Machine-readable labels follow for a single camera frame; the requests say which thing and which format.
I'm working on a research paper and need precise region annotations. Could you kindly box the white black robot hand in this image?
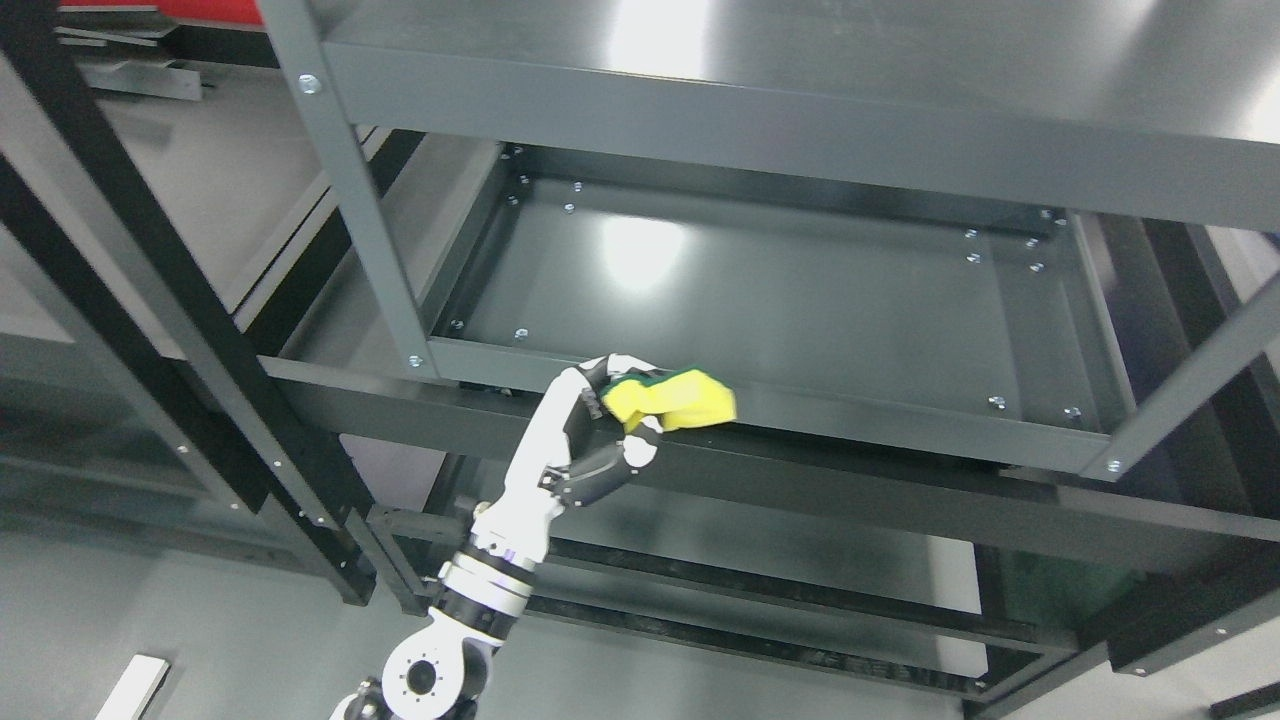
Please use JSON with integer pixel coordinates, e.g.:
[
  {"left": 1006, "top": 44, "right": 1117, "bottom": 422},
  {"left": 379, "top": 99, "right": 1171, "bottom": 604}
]
[{"left": 468, "top": 354, "right": 663, "bottom": 571}]

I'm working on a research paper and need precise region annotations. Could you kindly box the green yellow sponge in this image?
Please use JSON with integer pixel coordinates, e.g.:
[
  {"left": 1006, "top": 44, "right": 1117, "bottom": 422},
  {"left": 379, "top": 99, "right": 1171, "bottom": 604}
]
[{"left": 602, "top": 368, "right": 739, "bottom": 432}]

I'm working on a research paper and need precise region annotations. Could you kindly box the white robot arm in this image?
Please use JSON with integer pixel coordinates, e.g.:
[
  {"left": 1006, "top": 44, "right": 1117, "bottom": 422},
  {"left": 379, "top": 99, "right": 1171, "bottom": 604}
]
[{"left": 330, "top": 538, "right": 547, "bottom": 719}]

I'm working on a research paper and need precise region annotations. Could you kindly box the grey metal shelf unit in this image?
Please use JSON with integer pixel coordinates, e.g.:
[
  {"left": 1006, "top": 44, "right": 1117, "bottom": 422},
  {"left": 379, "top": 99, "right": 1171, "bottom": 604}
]
[{"left": 260, "top": 1, "right": 1277, "bottom": 719}]

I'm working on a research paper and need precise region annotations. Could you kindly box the black metal shelf rack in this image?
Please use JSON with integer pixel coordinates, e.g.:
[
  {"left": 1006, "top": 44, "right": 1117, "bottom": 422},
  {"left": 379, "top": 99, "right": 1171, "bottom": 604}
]
[{"left": 3, "top": 1, "right": 425, "bottom": 615}]

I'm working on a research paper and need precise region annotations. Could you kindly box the red box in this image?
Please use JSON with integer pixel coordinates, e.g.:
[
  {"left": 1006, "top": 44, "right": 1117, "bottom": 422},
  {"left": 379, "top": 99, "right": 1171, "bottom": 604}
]
[{"left": 58, "top": 0, "right": 265, "bottom": 29}]

